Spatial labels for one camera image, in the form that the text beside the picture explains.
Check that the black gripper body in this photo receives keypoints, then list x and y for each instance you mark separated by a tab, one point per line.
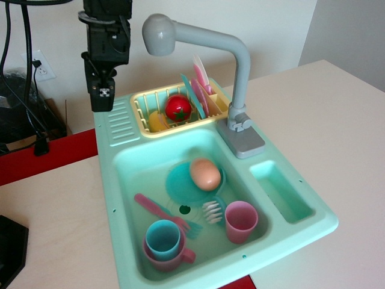
108	29

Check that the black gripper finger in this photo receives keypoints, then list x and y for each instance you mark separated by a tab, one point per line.
102	90
88	75

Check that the grey toy faucet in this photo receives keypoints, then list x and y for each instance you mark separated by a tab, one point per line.
160	33

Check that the yellow dish rack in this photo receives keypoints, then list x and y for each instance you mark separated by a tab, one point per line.
153	101

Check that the red toy tomato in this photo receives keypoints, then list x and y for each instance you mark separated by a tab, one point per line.
178	108

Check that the teal upright plate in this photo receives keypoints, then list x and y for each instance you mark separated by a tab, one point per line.
193	96

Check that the pink upright plate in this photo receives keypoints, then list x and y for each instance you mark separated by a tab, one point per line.
200	96

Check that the pink toy knife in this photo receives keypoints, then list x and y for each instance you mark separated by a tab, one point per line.
201	74

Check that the teal toy plate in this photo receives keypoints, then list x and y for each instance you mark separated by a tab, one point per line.
182	189

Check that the beige toy egg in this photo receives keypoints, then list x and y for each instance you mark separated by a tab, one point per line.
205	174

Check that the pink toy fork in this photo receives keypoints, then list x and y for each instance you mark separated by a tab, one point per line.
153	208

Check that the mint green toy sink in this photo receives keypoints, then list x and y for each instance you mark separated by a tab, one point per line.
291	214

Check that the teal small bowl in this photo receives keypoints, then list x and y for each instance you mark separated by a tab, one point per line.
223	180

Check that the blue toy cup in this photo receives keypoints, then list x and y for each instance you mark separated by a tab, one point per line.
163	239

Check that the teal dish brush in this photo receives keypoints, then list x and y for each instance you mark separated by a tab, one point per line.
214	211

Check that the black box corner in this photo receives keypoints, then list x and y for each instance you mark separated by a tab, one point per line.
14	243

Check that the pink toy mug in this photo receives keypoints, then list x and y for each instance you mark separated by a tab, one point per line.
184	255

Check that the pink toy cup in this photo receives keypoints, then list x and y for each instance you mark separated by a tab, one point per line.
241	218

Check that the white wall outlet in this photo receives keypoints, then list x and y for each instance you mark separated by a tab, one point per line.
44	72

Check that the black cable plug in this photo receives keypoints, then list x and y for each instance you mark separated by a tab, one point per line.
41	146

